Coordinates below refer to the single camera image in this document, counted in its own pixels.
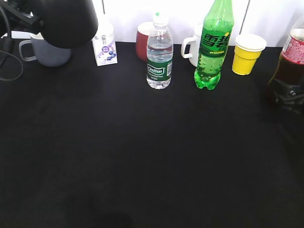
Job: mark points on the white ceramic mug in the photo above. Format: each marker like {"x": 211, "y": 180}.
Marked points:
{"x": 194, "y": 43}

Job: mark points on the clear water bottle green label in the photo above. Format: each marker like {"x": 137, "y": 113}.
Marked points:
{"x": 159, "y": 53}

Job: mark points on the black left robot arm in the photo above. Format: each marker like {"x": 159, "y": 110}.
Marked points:
{"x": 62, "y": 23}

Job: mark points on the yellow paper cup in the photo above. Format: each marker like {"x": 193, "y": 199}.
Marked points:
{"x": 247, "y": 50}

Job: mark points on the black table cloth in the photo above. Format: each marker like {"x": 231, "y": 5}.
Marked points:
{"x": 83, "y": 146}

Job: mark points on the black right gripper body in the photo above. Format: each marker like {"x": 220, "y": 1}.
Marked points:
{"x": 289, "y": 97}

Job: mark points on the white purple milk carton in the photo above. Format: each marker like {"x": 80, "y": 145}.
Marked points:
{"x": 103, "y": 43}

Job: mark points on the red ceramic mug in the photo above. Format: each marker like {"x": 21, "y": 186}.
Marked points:
{"x": 143, "y": 32}

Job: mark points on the grey ceramic mug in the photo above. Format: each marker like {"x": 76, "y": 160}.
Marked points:
{"x": 45, "y": 53}

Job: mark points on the brown cola bottle red label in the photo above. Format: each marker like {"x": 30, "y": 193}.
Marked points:
{"x": 290, "y": 67}

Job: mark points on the green sprite bottle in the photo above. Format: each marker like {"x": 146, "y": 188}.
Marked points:
{"x": 217, "y": 27}

